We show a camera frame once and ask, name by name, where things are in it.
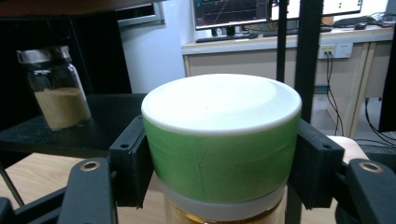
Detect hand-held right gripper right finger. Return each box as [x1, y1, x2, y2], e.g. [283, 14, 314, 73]
[289, 119, 346, 210]

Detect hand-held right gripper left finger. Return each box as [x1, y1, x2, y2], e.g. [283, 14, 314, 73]
[108, 115, 154, 209]

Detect black metal shelf rack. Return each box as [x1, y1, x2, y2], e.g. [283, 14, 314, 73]
[0, 0, 396, 224]

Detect jar with green white lid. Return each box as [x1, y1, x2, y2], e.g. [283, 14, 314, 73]
[140, 73, 303, 224]

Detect glass jar with beige powder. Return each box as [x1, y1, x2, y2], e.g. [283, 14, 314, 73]
[17, 45, 92, 132]

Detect beige office desk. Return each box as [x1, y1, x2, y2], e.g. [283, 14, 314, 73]
[181, 25, 395, 138]

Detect black keyboard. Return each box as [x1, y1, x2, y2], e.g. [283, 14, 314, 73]
[195, 33, 260, 44]
[262, 26, 333, 38]

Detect computer monitor with light screen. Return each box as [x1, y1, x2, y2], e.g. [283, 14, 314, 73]
[270, 0, 364, 21]

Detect computer monitor with dark screen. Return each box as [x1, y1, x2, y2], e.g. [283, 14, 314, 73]
[192, 0, 271, 32]

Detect black floor cable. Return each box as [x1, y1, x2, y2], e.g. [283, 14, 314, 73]
[354, 97, 396, 148]

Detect black power cable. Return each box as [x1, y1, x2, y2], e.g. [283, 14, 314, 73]
[324, 51, 346, 137]

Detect white wall socket strip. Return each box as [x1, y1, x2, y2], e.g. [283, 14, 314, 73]
[318, 42, 354, 61]

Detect grey window frame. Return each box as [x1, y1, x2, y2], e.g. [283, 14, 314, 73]
[115, 2, 165, 30]

